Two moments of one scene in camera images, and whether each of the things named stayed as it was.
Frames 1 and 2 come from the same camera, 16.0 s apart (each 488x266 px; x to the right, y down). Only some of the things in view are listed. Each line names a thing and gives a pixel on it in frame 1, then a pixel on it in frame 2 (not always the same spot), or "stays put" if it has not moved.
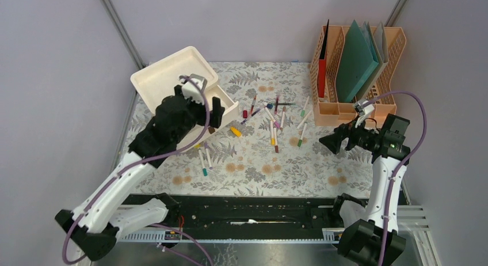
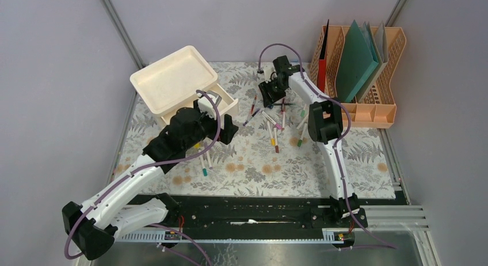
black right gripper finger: [333, 141] → [270, 92]
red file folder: [322, 67] stays put
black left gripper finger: [216, 114] → [227, 134]
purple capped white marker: [207, 152] stays put
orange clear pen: [252, 107] stays put
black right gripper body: [361, 137] → [282, 87]
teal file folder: [357, 60] stays put
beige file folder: [380, 42] stays put
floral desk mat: [274, 148] stays put
